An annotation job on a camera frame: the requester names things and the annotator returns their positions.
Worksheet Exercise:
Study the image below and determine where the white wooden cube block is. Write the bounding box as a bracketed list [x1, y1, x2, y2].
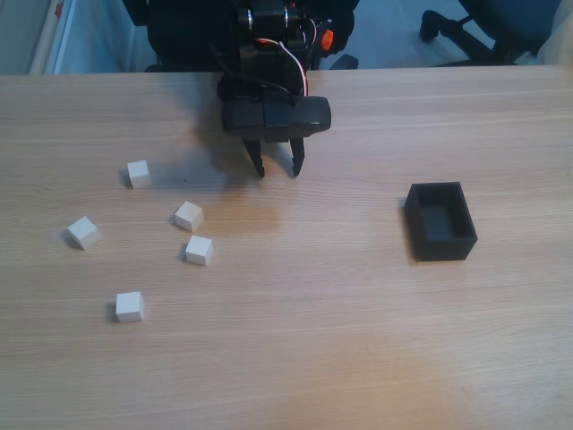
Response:
[126, 159, 153, 190]
[173, 200, 205, 233]
[115, 291, 145, 323]
[65, 216, 101, 251]
[184, 234, 214, 267]

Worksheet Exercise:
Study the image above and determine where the black open plastic box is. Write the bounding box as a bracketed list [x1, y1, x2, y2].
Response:
[404, 181, 479, 263]

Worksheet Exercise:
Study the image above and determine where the black clamp with orange knob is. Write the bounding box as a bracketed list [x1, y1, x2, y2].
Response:
[312, 20, 336, 57]

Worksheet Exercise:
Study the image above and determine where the white board with red mark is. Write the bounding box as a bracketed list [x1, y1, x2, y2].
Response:
[29, 0, 76, 75]

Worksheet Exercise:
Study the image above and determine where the beige cloth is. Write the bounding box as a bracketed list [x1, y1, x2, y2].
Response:
[535, 0, 573, 68]

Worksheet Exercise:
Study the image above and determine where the white red servo wire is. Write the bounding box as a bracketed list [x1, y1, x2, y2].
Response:
[254, 39, 312, 98]

